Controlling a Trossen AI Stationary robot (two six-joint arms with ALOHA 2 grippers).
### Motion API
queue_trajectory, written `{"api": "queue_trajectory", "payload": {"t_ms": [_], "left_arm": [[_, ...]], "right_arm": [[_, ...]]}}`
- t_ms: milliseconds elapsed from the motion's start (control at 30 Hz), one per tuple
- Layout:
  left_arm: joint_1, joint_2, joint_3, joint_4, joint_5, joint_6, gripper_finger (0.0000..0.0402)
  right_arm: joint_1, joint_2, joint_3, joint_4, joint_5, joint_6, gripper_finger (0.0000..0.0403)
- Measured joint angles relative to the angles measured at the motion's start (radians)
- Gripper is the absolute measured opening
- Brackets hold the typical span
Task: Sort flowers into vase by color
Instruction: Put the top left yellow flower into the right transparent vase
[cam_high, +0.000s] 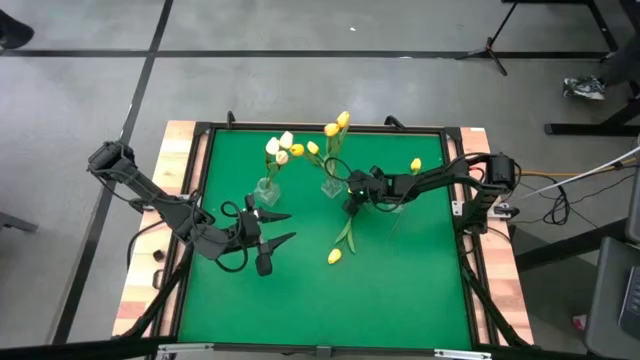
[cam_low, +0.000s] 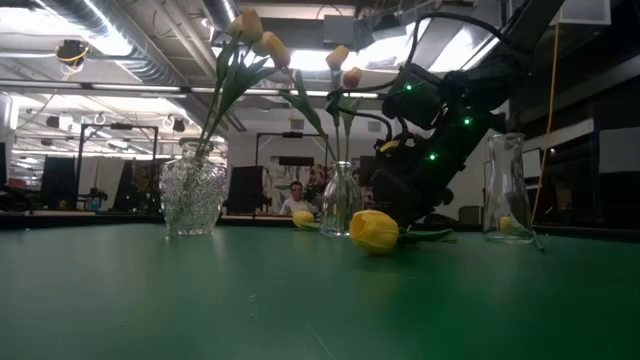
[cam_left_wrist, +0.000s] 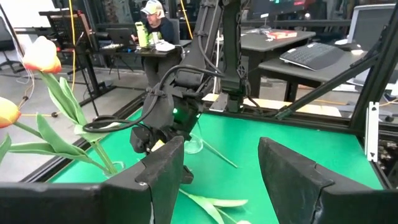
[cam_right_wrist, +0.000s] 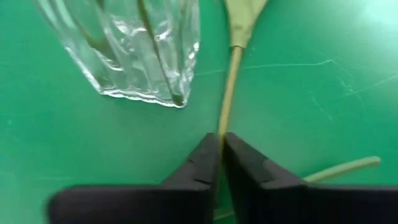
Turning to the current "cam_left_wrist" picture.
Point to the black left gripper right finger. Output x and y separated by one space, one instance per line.
298 186

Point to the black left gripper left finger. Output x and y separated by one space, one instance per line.
155 186

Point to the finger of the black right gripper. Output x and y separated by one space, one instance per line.
188 175

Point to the yellow artificial tulip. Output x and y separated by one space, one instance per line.
205 203
158 145

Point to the orange artificial tulip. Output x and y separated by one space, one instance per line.
42 56
9 112

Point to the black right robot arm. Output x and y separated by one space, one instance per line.
233 46

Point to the ribbed clear glass bottle vase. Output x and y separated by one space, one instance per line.
121 165

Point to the tall clear glass carafe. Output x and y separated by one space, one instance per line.
194 146

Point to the black desk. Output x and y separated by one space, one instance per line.
149 53

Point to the green bottle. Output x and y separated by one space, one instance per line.
142 35

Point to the light wooden board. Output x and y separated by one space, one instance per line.
280 104

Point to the person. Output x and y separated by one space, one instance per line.
158 28

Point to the black laptop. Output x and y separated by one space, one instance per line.
119 35

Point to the grey desk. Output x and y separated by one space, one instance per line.
264 45
326 74

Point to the black keyboard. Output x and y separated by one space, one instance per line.
311 56

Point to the red book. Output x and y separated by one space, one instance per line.
281 35

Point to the grey monitor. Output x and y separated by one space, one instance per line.
370 25

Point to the black office chair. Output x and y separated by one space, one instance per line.
6 40

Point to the white bracket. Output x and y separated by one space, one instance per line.
372 130

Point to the black diagonal frame strut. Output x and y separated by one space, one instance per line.
326 87

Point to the black frame post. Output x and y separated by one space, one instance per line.
373 93

